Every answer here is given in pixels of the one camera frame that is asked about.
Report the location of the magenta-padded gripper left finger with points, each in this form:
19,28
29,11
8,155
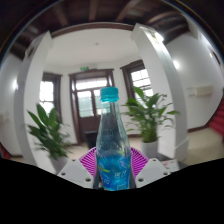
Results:
77,172

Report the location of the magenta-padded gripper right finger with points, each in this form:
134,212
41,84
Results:
151,171

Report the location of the clear blue-capped drink bottle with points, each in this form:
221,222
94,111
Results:
113,146

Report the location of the green potted plant, white pot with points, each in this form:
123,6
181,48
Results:
149,120
49,135

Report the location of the brown wooden double door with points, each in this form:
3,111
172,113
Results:
89,103

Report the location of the dark-framed window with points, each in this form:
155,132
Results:
140,81
49,96

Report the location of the green exit sign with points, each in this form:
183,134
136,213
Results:
84,68

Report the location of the white wall air conditioner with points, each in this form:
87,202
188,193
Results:
200,90

